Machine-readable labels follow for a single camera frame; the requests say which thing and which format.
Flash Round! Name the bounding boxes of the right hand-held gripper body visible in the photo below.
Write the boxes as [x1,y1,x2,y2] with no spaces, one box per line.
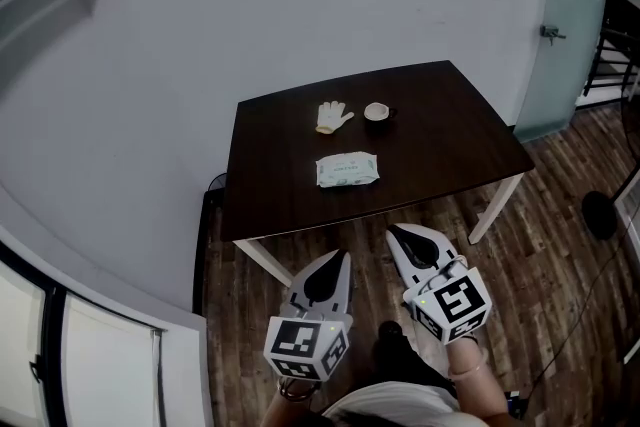
[402,256,493,346]

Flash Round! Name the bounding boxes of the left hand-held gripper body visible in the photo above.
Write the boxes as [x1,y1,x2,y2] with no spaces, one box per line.
[262,295,355,384]

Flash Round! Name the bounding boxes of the white green wet wipes pack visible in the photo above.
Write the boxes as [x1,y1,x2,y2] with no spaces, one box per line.
[315,151,382,190]

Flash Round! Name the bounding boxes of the person's right forearm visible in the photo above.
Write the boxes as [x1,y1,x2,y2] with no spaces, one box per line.
[443,336,512,427]

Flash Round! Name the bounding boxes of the person's left forearm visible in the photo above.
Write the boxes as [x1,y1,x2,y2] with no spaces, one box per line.
[259,377,322,427]

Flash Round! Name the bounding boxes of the person's black trouser leg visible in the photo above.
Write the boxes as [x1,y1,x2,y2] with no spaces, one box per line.
[371,320,457,397]

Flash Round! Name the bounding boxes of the dark wooden table white legs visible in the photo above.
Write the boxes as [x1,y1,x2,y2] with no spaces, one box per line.
[219,59,537,289]

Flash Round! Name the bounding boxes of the person's white shirt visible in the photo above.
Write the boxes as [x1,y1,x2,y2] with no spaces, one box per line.
[319,381,492,427]

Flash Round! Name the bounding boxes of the black power adapter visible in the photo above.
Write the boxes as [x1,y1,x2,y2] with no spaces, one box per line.
[503,389,527,420]

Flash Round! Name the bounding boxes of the small white cup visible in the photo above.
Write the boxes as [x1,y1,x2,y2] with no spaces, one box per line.
[363,101,400,123]

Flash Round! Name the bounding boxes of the white knitted glove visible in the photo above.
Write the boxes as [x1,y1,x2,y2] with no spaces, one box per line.
[314,100,356,136]

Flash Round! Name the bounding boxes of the black standing fan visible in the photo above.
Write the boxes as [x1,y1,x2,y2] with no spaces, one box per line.
[581,64,640,242]

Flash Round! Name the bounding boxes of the black framed window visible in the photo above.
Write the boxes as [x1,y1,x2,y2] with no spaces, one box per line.
[0,224,166,427]

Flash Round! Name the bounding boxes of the black stair railing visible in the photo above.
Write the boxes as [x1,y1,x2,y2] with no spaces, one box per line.
[582,0,640,108]

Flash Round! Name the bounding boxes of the frosted glass door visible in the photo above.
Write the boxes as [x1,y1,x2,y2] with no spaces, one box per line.
[513,0,609,145]

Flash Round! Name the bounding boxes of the dark beaded bracelet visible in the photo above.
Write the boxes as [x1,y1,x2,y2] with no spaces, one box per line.
[277,376,322,402]

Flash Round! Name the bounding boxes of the pink bangle bracelet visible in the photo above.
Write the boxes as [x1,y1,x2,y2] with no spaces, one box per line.
[446,347,490,379]

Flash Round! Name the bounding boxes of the black floor cable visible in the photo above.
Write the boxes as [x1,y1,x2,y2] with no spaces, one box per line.
[528,229,640,397]

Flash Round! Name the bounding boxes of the metal door handle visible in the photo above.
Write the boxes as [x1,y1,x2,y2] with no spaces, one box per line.
[540,23,568,47]

